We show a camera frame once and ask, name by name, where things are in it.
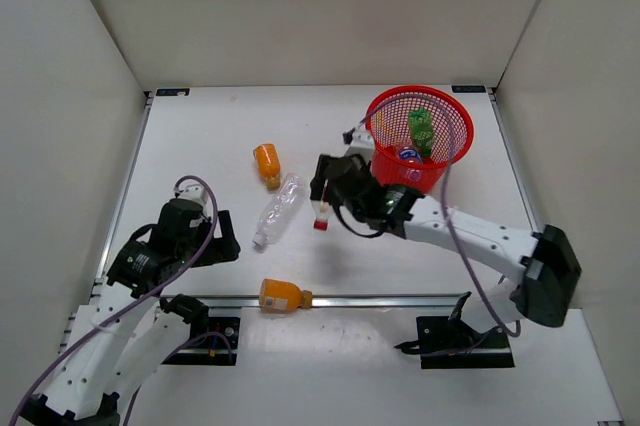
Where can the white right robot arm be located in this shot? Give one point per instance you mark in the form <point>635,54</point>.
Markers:
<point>540,269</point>

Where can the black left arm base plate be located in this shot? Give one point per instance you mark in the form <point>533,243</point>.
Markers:
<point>215,344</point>

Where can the red mesh plastic bin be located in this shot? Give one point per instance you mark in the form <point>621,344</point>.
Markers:
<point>387,122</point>

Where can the green plastic soda bottle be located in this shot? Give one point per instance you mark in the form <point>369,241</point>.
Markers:
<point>421,131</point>

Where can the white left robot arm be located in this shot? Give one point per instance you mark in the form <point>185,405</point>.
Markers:
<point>134,329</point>

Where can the dark label sticker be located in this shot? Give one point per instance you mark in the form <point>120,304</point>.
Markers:
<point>172,92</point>
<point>468,89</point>

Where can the blue label water bottle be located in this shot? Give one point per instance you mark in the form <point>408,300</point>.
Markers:
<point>408,154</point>

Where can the large clear plastic bottle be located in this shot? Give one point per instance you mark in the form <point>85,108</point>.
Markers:
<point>280,211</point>

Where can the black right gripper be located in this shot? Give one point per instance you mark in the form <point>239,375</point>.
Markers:
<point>321,180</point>

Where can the aluminium table left rail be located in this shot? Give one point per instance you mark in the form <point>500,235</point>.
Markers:
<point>115,218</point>

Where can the orange juice bottle far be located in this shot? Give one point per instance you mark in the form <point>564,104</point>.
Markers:
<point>268,165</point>

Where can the orange juice bottle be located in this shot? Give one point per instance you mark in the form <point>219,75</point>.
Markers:
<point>283,297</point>
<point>268,165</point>

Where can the clear bottle red label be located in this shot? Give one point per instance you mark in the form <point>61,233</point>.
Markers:
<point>322,209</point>

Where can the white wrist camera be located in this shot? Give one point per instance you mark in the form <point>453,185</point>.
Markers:
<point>192,193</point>
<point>359,141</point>

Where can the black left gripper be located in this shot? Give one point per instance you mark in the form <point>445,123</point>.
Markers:
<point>224,248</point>

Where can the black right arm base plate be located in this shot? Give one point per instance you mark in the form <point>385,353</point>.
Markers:
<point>445,342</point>

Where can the dark label sticker right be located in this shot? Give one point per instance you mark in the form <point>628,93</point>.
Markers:
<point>468,89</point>

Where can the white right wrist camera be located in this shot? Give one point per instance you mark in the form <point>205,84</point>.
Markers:
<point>359,141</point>

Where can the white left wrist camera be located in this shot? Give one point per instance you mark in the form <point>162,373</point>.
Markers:
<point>192,193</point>

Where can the dark label sticker left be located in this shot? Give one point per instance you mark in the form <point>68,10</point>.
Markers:
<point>172,92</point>

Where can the orange juice bottle near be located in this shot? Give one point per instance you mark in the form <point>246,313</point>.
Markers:
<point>283,297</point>

